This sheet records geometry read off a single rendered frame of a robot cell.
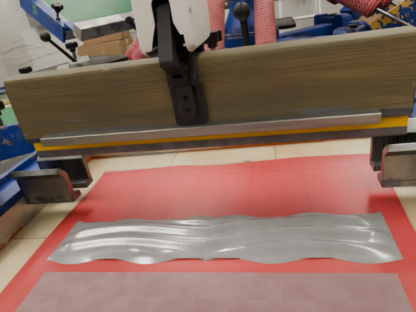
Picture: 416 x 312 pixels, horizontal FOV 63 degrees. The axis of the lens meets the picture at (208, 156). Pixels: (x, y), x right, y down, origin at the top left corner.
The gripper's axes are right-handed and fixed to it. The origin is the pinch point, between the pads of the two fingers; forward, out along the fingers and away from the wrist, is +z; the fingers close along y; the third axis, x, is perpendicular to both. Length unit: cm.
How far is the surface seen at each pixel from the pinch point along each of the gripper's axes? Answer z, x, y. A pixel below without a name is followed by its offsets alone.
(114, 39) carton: 23, -181, -373
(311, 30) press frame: 8, 21, -96
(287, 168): 13.9, 9.1, -9.2
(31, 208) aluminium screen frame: 12.9, -25.1, -0.1
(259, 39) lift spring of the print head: 1.7, 4.9, -48.8
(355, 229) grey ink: 13.1, 15.0, 5.1
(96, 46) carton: 28, -205, -368
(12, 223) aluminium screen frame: 12.6, -25.1, 3.5
